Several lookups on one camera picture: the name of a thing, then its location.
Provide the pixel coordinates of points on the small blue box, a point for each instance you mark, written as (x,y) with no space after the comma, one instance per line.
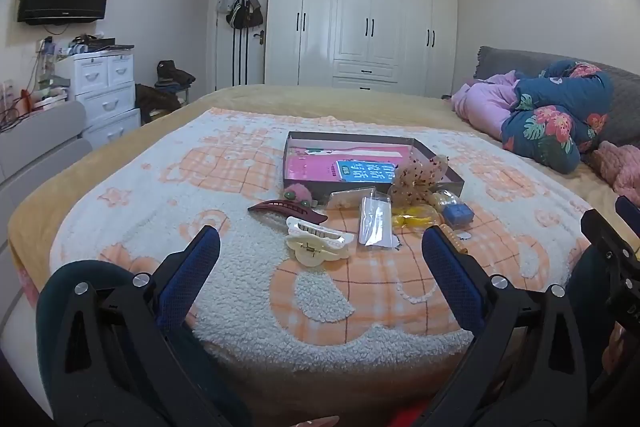
(459,214)

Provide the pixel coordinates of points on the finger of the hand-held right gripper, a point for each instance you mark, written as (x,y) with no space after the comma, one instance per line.
(607,234)
(627,207)

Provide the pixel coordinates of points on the cream hair claw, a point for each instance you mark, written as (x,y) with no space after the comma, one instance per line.
(310,247)

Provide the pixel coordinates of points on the dark red hair clip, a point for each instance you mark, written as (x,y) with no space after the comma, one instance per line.
(280,208)

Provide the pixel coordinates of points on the blue floral quilt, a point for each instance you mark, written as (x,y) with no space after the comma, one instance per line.
(550,122)

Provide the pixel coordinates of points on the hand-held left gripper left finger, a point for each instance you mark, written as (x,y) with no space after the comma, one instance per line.
(192,268)

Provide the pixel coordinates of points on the dotted bow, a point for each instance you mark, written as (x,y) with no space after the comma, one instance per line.
(415,182)

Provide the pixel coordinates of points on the small clear plastic packet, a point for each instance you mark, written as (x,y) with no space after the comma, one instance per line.
(350,198)

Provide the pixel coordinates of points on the orange hair claw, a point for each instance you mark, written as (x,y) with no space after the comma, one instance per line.
(456,243)

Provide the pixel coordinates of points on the orange and white checked blanket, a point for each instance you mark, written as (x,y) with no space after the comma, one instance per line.
(175,187)

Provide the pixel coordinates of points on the long clear plastic packet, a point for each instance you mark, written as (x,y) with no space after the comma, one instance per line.
(375,222)

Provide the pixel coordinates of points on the pile of dark clothes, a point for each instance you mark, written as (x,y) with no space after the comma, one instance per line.
(172,74)

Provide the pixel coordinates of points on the bed with tan cover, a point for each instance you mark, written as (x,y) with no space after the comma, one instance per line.
(310,99)

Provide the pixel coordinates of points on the pink book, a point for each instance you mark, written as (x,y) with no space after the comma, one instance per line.
(310,167)

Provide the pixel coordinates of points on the pink quilt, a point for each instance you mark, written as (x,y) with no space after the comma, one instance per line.
(485,107)

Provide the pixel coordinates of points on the white wardrobe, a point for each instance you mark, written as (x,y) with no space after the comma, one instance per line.
(370,7)

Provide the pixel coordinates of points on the floral quilt and pink blanket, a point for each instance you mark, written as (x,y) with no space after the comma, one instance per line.
(505,59)

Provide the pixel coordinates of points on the white door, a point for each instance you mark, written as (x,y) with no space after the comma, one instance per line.
(225,52)

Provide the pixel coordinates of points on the white drawer cabinet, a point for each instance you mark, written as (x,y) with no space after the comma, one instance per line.
(105,97)

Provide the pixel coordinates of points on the pink fuzzy hair clip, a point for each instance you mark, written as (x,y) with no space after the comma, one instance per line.
(300,194)

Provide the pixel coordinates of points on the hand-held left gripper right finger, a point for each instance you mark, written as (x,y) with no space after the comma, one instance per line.
(449,271)

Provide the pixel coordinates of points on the hanging bags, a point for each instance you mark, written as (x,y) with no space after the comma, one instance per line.
(245,12)

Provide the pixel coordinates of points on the pink knitted cloth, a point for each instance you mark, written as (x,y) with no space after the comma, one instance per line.
(620,167)

